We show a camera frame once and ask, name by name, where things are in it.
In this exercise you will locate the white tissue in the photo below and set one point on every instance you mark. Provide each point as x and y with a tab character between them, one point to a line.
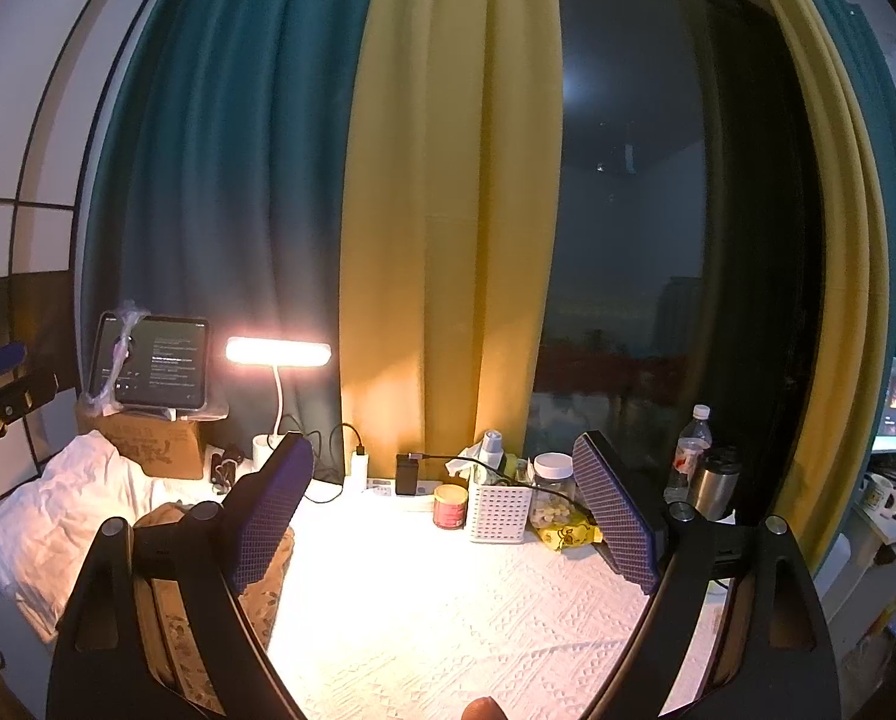
463	463

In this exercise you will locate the white pillow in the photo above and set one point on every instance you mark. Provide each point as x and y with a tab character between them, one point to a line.
65	525

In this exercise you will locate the black charger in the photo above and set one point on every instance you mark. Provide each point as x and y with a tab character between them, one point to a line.
406	476

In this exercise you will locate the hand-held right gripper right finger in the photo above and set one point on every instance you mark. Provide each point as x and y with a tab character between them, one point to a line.
620	517

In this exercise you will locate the cardboard box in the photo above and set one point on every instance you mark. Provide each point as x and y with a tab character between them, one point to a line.
147	446

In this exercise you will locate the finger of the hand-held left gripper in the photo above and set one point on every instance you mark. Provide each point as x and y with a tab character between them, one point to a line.
1	360

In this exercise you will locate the stainless steel tumbler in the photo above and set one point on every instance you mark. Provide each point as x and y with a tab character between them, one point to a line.
714	487

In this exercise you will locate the white bottle with blue cap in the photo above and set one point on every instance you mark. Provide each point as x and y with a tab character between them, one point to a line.
493	448

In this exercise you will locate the white quilted bedspread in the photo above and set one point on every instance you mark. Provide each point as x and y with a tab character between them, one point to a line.
455	615

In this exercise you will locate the white perforated plastic basket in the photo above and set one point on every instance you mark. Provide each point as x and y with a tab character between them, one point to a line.
496	514

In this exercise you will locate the white printed mug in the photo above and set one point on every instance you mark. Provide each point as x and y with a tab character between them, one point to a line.
879	495

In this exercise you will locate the white charger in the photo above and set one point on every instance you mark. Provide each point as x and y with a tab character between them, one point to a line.
359	469

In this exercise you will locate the folded patterned beige cloth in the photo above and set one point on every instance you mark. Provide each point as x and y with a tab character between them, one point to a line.
268	604

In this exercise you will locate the red can with yellow lid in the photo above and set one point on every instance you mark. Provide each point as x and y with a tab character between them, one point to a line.
450	508

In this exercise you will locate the black tablet in plastic wrap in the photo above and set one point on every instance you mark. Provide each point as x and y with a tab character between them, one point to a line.
159	356

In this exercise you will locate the white desk lamp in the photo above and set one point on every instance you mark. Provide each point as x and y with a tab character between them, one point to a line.
279	351

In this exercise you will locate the clear jar with white lid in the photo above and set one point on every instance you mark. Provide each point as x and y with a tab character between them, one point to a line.
553	491

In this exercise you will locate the yellow curtain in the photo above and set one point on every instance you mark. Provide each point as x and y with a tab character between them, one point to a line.
448	202
845	277

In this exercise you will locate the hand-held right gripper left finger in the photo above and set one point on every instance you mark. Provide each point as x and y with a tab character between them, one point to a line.
268	517

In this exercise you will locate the white power strip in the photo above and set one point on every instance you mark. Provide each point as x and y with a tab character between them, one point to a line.
380	491

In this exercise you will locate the yellow snack bag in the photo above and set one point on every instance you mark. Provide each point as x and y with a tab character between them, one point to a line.
564	532

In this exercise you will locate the dark window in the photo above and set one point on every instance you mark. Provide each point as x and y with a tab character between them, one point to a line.
643	202

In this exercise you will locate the clear plastic water bottle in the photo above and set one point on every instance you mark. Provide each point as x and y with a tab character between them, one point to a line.
686	457

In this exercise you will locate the person's right hand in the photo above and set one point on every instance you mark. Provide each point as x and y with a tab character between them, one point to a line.
487	711

